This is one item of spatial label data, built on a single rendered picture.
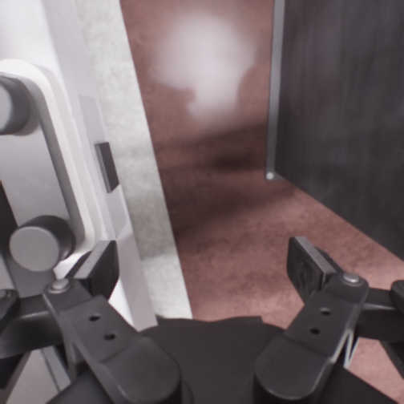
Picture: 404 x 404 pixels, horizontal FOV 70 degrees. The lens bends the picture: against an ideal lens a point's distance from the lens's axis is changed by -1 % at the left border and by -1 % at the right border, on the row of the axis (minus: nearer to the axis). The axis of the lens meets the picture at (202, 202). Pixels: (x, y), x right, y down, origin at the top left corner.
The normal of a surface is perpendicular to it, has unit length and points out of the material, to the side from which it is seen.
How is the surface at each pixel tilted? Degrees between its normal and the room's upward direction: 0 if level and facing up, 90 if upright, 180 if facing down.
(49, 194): 0
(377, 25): 90
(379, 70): 90
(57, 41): 90
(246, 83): 0
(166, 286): 0
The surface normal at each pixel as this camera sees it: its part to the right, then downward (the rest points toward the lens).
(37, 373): 0.03, 0.29
